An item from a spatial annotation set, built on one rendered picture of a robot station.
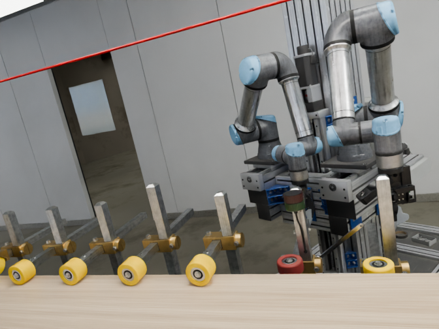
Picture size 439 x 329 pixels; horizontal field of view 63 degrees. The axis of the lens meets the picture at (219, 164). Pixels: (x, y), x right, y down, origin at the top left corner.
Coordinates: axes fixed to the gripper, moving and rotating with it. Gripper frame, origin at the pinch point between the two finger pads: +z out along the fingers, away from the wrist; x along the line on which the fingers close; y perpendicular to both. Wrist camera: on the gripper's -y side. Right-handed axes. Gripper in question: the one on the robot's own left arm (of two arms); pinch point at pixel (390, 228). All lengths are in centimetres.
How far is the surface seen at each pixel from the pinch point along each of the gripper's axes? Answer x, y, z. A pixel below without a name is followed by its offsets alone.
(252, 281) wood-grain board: -10.0, -46.4, 2.3
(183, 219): 40, -69, -3
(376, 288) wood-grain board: -24.9, -16.7, 2.3
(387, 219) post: -8.7, -4.5, -7.4
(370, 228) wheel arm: 19.3, 1.5, 8.3
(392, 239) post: -9.0, -3.9, -1.0
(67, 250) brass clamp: 35, -117, -2
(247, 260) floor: 174, -43, 92
